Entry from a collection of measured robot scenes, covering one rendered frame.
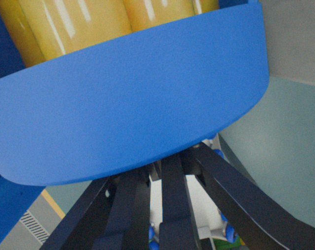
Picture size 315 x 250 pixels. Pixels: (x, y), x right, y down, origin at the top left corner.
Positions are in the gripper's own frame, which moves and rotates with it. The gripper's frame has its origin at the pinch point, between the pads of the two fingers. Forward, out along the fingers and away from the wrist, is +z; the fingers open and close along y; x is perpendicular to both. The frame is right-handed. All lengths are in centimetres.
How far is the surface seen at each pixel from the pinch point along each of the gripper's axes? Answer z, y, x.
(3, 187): 24, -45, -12
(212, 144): 22.3, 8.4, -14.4
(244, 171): 64, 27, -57
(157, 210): 23.4, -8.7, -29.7
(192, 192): 23.4, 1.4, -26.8
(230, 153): 82, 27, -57
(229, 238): 18.0, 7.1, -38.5
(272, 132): 116, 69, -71
